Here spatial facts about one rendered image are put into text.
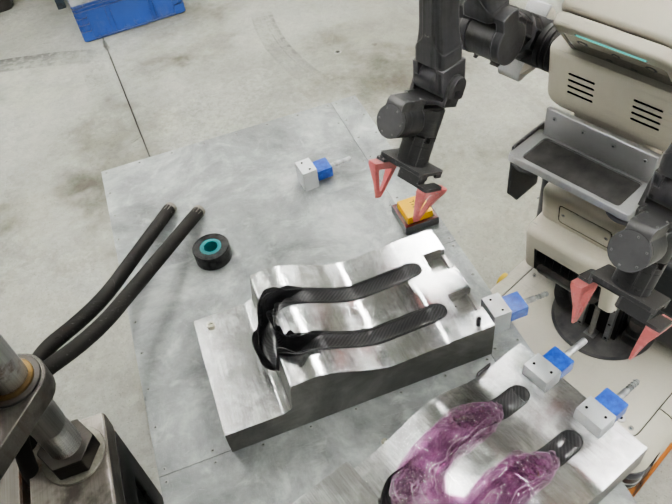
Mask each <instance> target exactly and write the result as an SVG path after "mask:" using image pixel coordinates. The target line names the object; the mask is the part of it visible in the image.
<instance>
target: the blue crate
mask: <svg viewBox="0 0 672 504"><path fill-rule="evenodd" d="M70 8H71V10H72V12H73V15H74V17H75V20H76V22H77V24H78V27H79V29H80V32H81V34H82V36H83V39H84V41H85V42H90V41H93V40H97V39H100V38H103V37H106V36H109V35H112V34H116V33H119V32H122V31H125V30H128V29H131V28H135V27H138V26H141V25H144V24H147V23H151V22H154V21H157V20H160V19H163V18H166V17H170V16H173V15H176V14H179V13H182V12H184V11H185V6H184V3H183V0H94V1H90V2H87V3H84V4H81V5H77V6H74V7H71V6H70Z"/></svg>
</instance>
